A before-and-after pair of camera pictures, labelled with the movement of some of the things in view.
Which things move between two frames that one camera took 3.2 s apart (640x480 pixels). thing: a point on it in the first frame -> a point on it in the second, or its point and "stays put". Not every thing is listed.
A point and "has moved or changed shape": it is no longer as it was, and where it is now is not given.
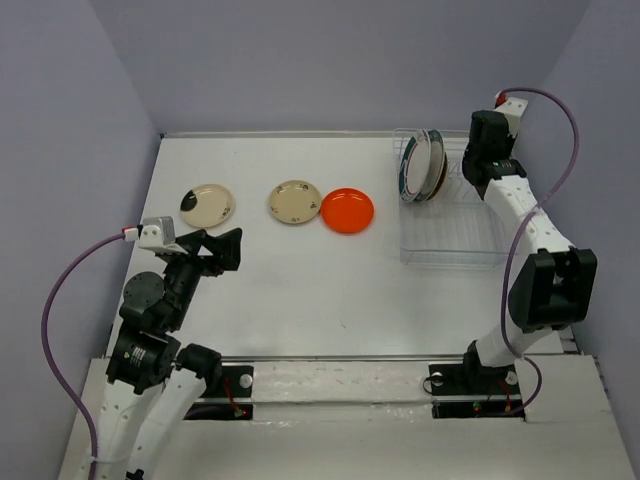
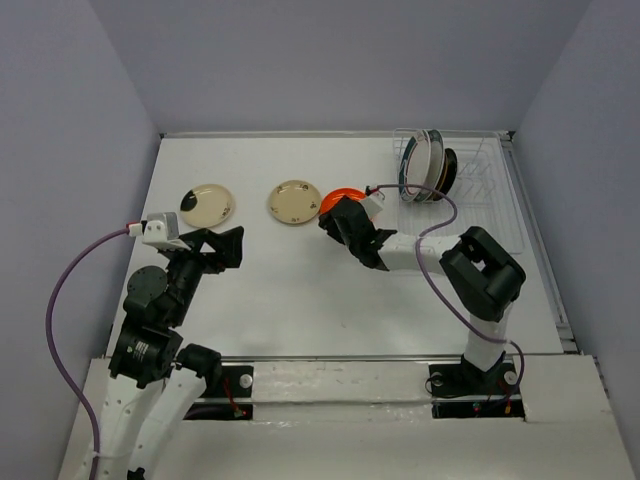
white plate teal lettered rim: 436,168 stays put
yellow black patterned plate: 444,179 has moved or changed shape
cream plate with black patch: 207,205 stays put
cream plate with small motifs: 294,201 stays put
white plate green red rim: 415,168 stays put
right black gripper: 510,141 -> 328,221
